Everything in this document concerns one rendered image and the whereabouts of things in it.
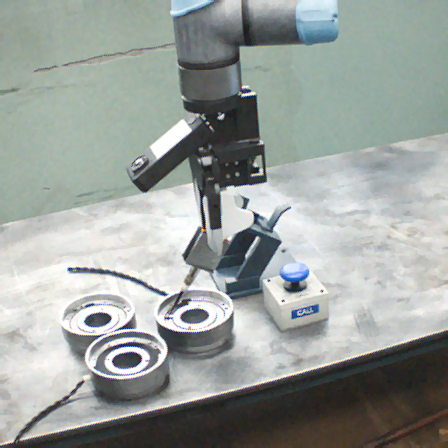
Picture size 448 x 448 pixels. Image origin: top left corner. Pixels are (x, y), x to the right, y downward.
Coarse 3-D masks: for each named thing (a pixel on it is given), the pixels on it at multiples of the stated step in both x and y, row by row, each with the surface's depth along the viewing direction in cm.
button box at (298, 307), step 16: (272, 288) 118; (288, 288) 117; (304, 288) 117; (320, 288) 117; (272, 304) 118; (288, 304) 115; (304, 304) 116; (320, 304) 116; (288, 320) 116; (304, 320) 117; (320, 320) 118
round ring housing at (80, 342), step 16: (80, 304) 121; (96, 304) 121; (112, 304) 121; (128, 304) 119; (64, 320) 118; (80, 320) 118; (96, 320) 120; (112, 320) 117; (128, 320) 115; (64, 336) 116; (80, 336) 113; (96, 336) 112; (80, 352) 115
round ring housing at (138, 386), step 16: (112, 336) 112; (128, 336) 113; (144, 336) 112; (96, 352) 111; (112, 352) 110; (128, 352) 111; (144, 352) 110; (112, 368) 107; (128, 368) 112; (160, 368) 106; (96, 384) 106; (112, 384) 104; (128, 384) 104; (144, 384) 105; (160, 384) 108
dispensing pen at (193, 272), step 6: (198, 228) 112; (204, 228) 113; (198, 234) 112; (192, 240) 113; (192, 246) 112; (186, 252) 113; (186, 258) 112; (192, 270) 113; (198, 270) 113; (186, 276) 114; (192, 276) 114; (186, 282) 114; (180, 288) 115; (186, 288) 114; (180, 294) 115; (174, 306) 115
